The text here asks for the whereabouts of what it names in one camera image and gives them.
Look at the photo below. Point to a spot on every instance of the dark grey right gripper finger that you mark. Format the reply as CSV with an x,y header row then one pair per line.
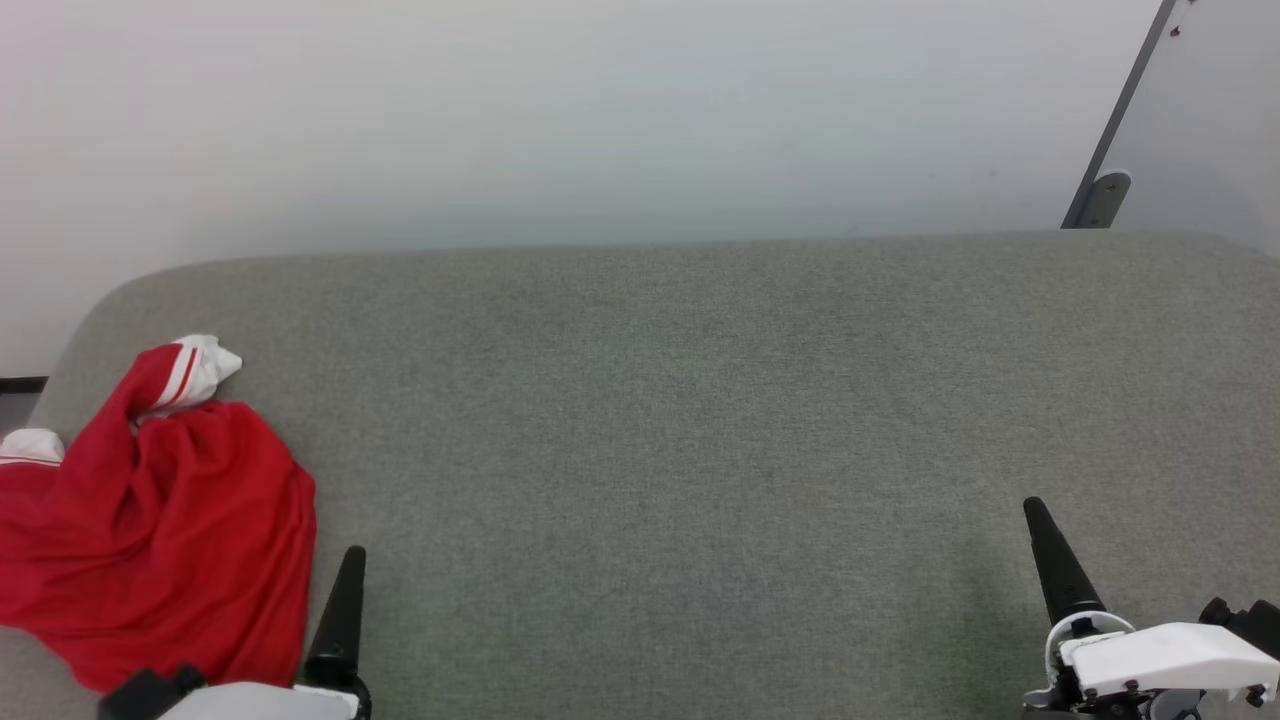
x,y
1058,565

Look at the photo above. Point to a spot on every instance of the red basketball jersey white sleeves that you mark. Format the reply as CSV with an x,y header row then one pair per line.
x,y
170,540

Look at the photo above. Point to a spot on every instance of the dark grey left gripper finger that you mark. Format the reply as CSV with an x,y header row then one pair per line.
x,y
340,620

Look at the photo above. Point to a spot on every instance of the small dark wall hooks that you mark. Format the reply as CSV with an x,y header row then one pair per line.
x,y
1175,31

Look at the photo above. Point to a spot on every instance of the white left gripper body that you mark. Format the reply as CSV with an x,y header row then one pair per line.
x,y
260,703

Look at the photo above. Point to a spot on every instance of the dark skirting strip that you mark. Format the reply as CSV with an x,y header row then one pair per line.
x,y
20,384

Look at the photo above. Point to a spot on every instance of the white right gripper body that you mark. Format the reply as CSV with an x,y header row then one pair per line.
x,y
1150,655

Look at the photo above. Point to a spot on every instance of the grey metal post bracket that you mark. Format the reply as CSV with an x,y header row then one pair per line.
x,y
1105,198

